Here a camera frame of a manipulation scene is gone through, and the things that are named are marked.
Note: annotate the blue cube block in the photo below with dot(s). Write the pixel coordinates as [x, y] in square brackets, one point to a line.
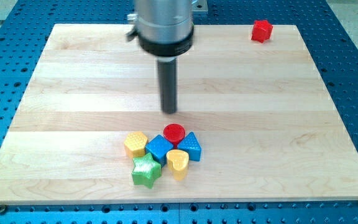
[158, 147]

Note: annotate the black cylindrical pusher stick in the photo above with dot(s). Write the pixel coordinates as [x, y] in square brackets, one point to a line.
[167, 80]

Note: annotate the yellow hexagon block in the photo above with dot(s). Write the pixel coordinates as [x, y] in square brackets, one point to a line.
[135, 143]

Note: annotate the green star block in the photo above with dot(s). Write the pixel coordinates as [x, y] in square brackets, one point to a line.
[146, 171]

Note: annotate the red cylinder block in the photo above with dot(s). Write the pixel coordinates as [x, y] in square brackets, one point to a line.
[174, 133]

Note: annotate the blue triangle block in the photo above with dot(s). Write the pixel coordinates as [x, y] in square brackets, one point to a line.
[191, 145]

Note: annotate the blue perforated table plate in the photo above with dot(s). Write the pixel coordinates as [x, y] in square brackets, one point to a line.
[329, 28]

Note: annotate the red star block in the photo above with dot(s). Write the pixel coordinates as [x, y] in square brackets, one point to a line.
[261, 30]

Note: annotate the yellow heart block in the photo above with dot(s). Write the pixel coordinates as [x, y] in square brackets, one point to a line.
[178, 162]

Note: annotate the wooden board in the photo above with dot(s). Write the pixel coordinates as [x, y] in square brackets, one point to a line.
[267, 126]

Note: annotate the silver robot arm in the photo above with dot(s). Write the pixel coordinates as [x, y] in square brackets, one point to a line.
[165, 28]

